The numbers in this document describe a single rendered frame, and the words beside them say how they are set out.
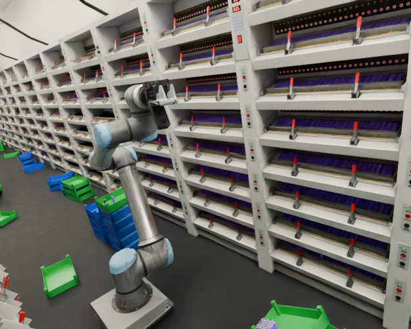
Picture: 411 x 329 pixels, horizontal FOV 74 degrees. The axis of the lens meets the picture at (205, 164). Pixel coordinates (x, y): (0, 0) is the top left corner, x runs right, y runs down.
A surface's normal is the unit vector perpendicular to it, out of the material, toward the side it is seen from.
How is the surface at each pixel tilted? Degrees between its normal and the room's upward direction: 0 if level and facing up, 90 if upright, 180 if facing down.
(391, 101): 106
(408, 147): 90
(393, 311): 90
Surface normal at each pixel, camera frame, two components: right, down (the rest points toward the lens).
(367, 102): -0.61, 0.61
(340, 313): -0.16, -0.92
